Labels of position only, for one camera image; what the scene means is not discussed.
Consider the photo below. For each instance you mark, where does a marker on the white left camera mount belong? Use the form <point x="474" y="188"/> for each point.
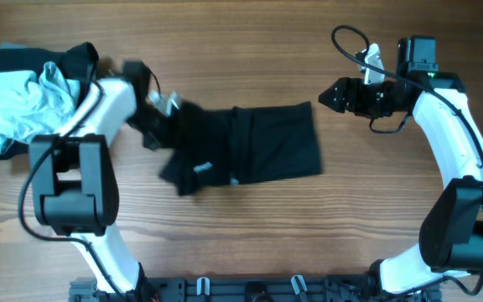
<point x="166" y="105"/>

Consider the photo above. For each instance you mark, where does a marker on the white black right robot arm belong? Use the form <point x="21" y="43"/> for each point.
<point x="450" y="240"/>

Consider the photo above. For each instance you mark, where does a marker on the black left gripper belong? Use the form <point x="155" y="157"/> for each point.
<point x="178" y="122"/>

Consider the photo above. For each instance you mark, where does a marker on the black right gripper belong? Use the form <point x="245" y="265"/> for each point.
<point x="345" y="85"/>

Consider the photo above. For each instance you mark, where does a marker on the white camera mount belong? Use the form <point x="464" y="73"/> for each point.
<point x="371" y="57"/>
<point x="166" y="105"/>

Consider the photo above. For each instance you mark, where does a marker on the crumpled light grey garment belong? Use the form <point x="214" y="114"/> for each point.
<point x="33" y="104"/>

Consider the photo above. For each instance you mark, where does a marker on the folded black garment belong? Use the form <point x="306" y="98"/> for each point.
<point x="78" y="63"/>

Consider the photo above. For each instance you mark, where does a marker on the black t-shirt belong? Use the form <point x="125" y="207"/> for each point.
<point x="241" y="146"/>

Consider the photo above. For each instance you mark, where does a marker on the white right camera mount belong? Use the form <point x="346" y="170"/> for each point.
<point x="371" y="57"/>

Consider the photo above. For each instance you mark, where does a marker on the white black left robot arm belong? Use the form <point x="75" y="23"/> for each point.
<point x="71" y="193"/>

